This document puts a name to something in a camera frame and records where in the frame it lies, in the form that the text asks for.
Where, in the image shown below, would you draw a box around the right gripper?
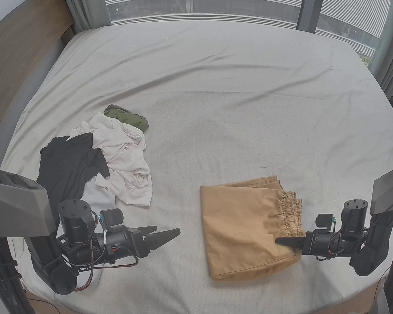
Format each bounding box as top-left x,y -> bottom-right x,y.
301,231 -> 340,258

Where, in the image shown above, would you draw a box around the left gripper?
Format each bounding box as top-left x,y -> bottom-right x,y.
103,225 -> 182,260

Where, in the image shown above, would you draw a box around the tan shorts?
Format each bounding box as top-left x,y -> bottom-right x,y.
200,175 -> 306,282

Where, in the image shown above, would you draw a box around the bed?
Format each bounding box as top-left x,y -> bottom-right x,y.
0,0 -> 393,314

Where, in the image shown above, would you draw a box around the pale blue garment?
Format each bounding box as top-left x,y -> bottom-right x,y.
54,174 -> 118,285

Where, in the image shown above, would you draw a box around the white garment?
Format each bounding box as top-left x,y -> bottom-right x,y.
67,113 -> 154,207

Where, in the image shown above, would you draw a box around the black T-shirt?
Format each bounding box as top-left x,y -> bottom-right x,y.
36,133 -> 110,208

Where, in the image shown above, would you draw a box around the green garment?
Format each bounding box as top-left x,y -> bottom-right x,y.
104,104 -> 149,133

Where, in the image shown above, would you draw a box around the window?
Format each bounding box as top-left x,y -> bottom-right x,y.
100,0 -> 393,56

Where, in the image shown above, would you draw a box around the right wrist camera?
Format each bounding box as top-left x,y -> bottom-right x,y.
315,214 -> 334,233

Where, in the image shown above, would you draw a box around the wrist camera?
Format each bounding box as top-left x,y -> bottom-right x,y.
315,214 -> 334,233
100,209 -> 124,231

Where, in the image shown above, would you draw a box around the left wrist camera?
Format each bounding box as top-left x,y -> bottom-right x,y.
100,209 -> 124,231

